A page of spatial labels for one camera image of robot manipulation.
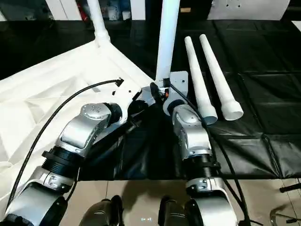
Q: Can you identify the black work mat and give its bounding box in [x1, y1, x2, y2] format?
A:
[0, 18, 301, 182]

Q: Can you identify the white glass door cabinet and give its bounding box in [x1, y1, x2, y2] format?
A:
[44, 0, 153, 22]

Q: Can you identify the black box with gold label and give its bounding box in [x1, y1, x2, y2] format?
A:
[150, 0, 212, 21]

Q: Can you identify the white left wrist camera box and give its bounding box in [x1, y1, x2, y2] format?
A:
[111, 77, 143, 124]

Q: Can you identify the black metal stand bar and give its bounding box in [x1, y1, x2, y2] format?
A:
[279, 183, 301, 193]

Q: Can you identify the white plastic table top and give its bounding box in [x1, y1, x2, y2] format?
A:
[0, 40, 170, 212]

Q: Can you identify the grey left robot foot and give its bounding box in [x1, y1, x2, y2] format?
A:
[79, 194, 124, 226]

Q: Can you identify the white plastic table leg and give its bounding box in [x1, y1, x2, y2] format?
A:
[184, 36, 218, 125]
[199, 34, 244, 121]
[155, 0, 182, 85]
[87, 0, 111, 48]

